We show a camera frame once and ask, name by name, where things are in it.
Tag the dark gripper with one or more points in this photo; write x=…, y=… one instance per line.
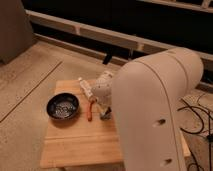
x=105, y=110

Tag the blue-grey eraser block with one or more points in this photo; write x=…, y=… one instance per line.
x=104, y=117

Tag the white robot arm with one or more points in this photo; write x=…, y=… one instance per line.
x=144, y=96

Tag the white tube with label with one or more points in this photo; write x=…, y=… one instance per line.
x=86, y=88

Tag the black round bowl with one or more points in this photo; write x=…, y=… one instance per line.
x=63, y=106

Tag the white shelf rail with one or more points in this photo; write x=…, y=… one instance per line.
x=72, y=28

